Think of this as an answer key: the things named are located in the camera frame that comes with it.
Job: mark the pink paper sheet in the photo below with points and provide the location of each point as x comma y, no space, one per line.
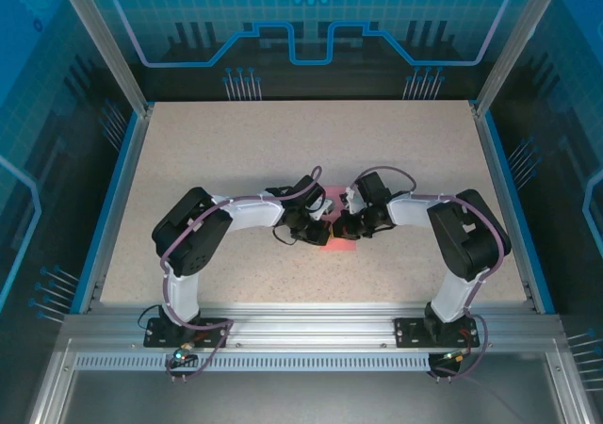
339,246

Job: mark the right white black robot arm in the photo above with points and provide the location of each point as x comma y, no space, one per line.
466,240

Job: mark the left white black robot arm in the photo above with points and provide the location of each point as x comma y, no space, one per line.
188,235

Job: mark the grey metal base tray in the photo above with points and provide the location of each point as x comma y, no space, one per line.
301,396

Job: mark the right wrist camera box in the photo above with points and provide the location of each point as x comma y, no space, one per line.
352,200

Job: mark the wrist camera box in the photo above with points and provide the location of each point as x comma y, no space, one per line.
322,207
352,200

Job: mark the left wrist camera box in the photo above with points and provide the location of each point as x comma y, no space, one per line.
322,207

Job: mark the aluminium mounting rail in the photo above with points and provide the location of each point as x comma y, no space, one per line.
306,325

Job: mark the aluminium side rail blue edge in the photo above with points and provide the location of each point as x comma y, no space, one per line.
128,174
494,169

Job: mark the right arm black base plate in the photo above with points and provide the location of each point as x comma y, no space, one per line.
407,334

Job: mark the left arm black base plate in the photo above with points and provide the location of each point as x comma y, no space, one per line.
155,337

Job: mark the aluminium frame post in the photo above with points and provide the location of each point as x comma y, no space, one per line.
513,47
108,52

